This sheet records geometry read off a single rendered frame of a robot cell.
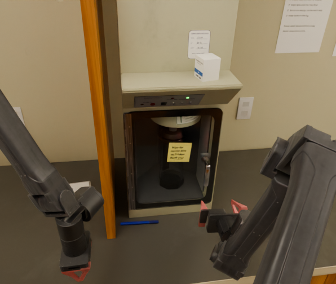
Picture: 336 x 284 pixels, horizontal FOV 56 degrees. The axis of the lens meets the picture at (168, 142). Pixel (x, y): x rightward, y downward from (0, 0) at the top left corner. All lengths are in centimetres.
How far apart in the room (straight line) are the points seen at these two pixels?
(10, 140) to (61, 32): 75
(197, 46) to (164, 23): 11
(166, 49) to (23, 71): 70
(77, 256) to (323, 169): 59
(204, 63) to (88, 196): 45
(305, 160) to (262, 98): 116
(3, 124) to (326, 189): 55
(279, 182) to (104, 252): 74
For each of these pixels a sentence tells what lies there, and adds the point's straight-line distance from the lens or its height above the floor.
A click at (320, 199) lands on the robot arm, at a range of 42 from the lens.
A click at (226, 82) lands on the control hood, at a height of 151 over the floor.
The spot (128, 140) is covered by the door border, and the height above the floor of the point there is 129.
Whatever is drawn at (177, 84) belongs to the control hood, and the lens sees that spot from 85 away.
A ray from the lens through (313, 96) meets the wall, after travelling 171.
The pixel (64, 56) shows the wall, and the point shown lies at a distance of 137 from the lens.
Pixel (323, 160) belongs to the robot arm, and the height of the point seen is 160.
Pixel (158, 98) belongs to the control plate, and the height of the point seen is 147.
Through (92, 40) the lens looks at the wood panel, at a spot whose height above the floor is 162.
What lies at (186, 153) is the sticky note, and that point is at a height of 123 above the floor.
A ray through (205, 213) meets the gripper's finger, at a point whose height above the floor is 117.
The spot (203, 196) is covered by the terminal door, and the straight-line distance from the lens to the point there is 120.
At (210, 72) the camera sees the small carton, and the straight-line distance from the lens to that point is 87.
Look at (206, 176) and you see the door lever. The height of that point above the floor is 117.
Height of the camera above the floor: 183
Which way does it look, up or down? 32 degrees down
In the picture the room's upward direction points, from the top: 2 degrees clockwise
